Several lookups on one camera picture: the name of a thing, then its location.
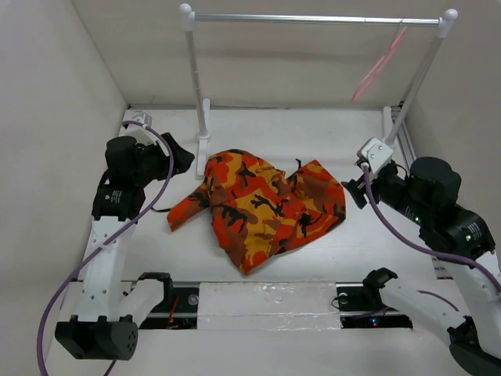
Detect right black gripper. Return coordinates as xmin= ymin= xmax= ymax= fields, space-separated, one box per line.
xmin=340 ymin=162 xmax=429 ymax=224

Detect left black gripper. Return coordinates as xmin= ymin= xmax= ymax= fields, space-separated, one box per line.
xmin=133 ymin=133 xmax=193 ymax=186

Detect orange camouflage trousers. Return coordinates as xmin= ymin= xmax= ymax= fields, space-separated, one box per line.
xmin=167 ymin=149 xmax=346 ymax=275

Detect pink clothes hanger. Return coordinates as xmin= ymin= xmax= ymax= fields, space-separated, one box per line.
xmin=351 ymin=26 xmax=408 ymax=103

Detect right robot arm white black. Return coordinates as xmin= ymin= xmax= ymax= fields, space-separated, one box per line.
xmin=343 ymin=157 xmax=500 ymax=375

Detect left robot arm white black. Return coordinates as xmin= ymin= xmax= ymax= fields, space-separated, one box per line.
xmin=55 ymin=128 xmax=195 ymax=360

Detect white and silver clothes rack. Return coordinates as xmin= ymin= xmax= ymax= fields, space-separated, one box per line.
xmin=178 ymin=3 xmax=459 ymax=177

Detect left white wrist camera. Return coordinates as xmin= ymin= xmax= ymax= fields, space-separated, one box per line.
xmin=118 ymin=110 xmax=157 ymax=146

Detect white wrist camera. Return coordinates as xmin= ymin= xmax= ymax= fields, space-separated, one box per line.
xmin=118 ymin=110 xmax=157 ymax=146
xmin=355 ymin=138 xmax=394 ymax=178

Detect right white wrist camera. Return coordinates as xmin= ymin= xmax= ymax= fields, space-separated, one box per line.
xmin=355 ymin=138 xmax=394 ymax=178

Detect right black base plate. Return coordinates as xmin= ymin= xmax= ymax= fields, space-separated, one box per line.
xmin=331 ymin=283 xmax=413 ymax=330

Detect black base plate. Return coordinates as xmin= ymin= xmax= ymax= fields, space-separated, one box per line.
xmin=139 ymin=282 xmax=200 ymax=330
xmin=331 ymin=283 xmax=413 ymax=330

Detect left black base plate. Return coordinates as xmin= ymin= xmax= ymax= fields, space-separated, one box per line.
xmin=139 ymin=282 xmax=200 ymax=330

